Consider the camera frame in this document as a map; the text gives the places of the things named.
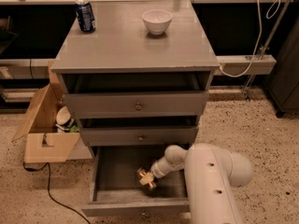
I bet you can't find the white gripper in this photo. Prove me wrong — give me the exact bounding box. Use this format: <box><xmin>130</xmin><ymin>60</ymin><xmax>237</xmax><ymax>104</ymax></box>
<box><xmin>139</xmin><ymin>160</ymin><xmax>170</xmax><ymax>186</ymax></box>

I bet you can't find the crushed orange can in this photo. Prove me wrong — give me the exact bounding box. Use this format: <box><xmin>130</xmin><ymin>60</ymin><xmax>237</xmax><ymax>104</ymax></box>
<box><xmin>136</xmin><ymin>168</ymin><xmax>157</xmax><ymax>190</ymax></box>

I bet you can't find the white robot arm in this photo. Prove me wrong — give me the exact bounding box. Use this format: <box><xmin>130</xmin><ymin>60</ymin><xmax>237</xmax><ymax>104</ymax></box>
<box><xmin>137</xmin><ymin>143</ymin><xmax>253</xmax><ymax>224</ymax></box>

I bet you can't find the grey bottom drawer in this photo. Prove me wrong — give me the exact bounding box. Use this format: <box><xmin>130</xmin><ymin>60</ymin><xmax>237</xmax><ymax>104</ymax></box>
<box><xmin>82</xmin><ymin>145</ymin><xmax>189</xmax><ymax>217</ymax></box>

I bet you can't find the grey drawer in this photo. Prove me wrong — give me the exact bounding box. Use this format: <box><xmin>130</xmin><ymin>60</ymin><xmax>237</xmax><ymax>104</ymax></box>
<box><xmin>80</xmin><ymin>116</ymin><xmax>198</xmax><ymax>147</ymax></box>
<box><xmin>64</xmin><ymin>72</ymin><xmax>208</xmax><ymax>119</ymax></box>
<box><xmin>82</xmin><ymin>145</ymin><xmax>189</xmax><ymax>217</ymax></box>

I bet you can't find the grey middle drawer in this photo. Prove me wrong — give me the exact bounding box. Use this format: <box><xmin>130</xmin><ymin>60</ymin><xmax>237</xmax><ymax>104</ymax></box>
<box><xmin>80</xmin><ymin>116</ymin><xmax>198</xmax><ymax>147</ymax></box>

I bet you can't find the grey drawer cabinet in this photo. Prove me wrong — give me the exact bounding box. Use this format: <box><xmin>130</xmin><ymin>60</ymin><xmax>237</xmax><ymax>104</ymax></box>
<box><xmin>50</xmin><ymin>0</ymin><xmax>221</xmax><ymax>156</ymax></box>

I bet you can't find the grey top drawer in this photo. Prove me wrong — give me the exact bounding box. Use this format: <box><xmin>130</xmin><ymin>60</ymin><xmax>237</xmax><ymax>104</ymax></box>
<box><xmin>64</xmin><ymin>72</ymin><xmax>208</xmax><ymax>119</ymax></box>

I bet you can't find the blue soda can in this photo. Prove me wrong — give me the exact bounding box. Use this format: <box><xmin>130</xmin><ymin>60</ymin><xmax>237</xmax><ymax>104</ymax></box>
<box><xmin>75</xmin><ymin>0</ymin><xmax>95</xmax><ymax>33</ymax></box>

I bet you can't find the white cup in box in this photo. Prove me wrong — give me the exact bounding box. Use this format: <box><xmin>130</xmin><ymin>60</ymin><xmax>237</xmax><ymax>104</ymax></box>
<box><xmin>56</xmin><ymin>106</ymin><xmax>71</xmax><ymax>125</ymax></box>

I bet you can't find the open cardboard box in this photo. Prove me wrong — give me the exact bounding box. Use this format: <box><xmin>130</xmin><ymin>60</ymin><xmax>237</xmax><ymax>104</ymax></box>
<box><xmin>12</xmin><ymin>62</ymin><xmax>79</xmax><ymax>163</ymax></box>

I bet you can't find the white ceramic bowl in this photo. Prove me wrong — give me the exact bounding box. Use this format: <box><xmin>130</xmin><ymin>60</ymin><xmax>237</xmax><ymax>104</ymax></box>
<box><xmin>142</xmin><ymin>9</ymin><xmax>173</xmax><ymax>35</ymax></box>

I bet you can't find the dark cabinet at right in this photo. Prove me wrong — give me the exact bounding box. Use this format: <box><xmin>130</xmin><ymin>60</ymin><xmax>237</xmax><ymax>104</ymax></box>
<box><xmin>265</xmin><ymin>19</ymin><xmax>299</xmax><ymax>118</ymax></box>

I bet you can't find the metal stand pole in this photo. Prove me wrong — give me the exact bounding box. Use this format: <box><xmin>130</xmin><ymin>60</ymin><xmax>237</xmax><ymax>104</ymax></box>
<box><xmin>242</xmin><ymin>0</ymin><xmax>293</xmax><ymax>102</ymax></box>

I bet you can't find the black floor cable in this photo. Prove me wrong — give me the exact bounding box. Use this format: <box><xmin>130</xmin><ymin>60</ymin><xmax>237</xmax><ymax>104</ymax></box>
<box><xmin>22</xmin><ymin>161</ymin><xmax>92</xmax><ymax>224</ymax></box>

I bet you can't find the white hanging cable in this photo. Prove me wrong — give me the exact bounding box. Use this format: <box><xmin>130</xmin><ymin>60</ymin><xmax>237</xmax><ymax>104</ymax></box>
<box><xmin>218</xmin><ymin>0</ymin><xmax>282</xmax><ymax>78</ymax></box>

